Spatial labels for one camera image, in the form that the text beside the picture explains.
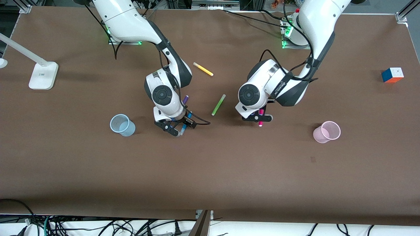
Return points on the colourful puzzle cube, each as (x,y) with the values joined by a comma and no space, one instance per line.
(392,76)

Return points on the white desk lamp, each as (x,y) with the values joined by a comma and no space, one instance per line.
(41,78)

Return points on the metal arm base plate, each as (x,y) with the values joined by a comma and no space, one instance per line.
(131,43)
(295,47)

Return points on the brown table cover sheet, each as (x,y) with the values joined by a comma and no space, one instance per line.
(210,180)

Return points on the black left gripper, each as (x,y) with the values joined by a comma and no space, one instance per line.
(264,108)

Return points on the purple marker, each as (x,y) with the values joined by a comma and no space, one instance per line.
(185,98)

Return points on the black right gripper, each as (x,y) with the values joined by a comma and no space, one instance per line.
(187,120)

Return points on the green marker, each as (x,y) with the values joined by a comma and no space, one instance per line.
(218,105)

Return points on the grey equipment box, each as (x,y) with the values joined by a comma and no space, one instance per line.
(215,4)

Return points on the pink marker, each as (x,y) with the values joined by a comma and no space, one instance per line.
(260,124)

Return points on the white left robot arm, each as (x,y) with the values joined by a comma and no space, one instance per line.
(321,19)

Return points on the pink plastic cup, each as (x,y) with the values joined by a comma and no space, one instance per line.
(318,136)

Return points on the blue marker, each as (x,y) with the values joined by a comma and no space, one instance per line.
(182,131)

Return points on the aluminium frame profile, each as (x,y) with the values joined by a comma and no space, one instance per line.
(402,16)
(24,8)

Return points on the white rounded object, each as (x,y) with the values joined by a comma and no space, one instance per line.
(2,63)

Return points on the yellow marker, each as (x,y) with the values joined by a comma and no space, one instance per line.
(203,69)

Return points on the blue plastic cup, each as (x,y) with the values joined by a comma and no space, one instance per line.
(129,131)

